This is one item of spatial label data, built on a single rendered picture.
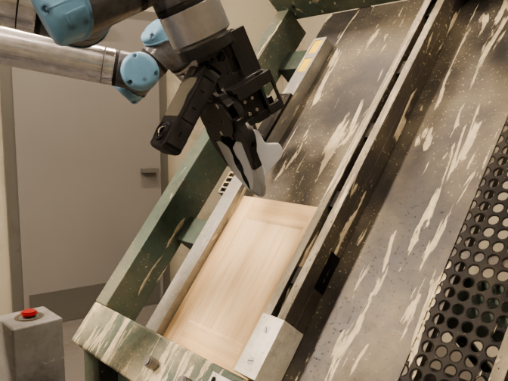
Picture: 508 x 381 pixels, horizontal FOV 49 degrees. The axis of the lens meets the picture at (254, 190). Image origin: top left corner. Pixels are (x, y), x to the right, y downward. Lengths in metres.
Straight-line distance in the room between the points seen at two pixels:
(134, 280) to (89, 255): 2.55
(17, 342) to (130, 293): 0.34
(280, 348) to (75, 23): 0.73
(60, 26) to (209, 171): 1.12
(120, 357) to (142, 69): 0.69
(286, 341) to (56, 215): 3.05
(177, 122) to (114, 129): 3.45
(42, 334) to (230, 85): 0.93
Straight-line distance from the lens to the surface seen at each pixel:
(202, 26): 0.67
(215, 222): 1.45
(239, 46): 0.71
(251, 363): 1.12
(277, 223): 1.34
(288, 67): 1.86
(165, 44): 1.32
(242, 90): 0.69
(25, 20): 0.78
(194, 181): 1.68
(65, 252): 4.10
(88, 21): 0.65
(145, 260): 1.62
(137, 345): 1.41
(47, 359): 1.50
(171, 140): 0.66
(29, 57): 1.21
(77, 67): 1.20
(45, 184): 3.99
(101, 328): 1.56
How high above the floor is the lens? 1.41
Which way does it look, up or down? 7 degrees down
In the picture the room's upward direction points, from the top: straight up
